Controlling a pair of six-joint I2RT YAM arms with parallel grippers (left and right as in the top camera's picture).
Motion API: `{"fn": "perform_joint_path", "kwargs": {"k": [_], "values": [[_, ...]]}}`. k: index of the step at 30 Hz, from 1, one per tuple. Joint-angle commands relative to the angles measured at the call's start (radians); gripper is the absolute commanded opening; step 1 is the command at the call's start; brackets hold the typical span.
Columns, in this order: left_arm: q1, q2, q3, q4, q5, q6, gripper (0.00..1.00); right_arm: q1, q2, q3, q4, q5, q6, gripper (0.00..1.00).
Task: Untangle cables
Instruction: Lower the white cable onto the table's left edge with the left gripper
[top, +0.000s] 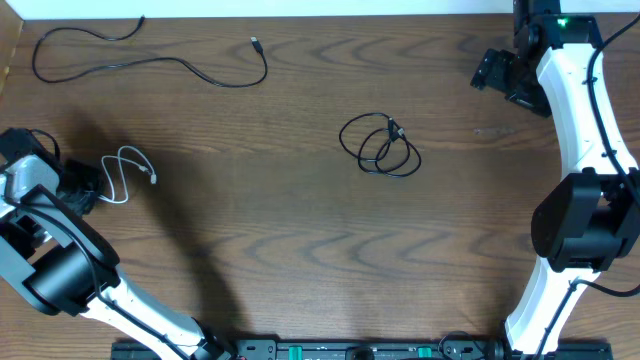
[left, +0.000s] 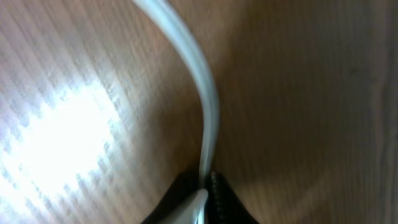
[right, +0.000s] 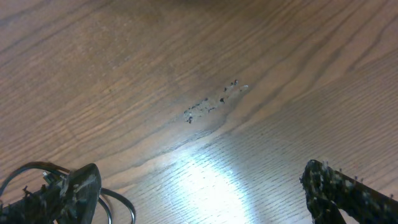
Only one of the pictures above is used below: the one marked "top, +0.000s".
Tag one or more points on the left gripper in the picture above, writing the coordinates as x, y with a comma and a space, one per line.
83, 185

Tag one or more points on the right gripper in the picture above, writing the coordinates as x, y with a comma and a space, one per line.
491, 73

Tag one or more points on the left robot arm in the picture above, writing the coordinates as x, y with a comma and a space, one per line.
59, 264

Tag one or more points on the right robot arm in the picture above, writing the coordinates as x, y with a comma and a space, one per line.
591, 218

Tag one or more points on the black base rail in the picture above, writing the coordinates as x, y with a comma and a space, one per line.
451, 348

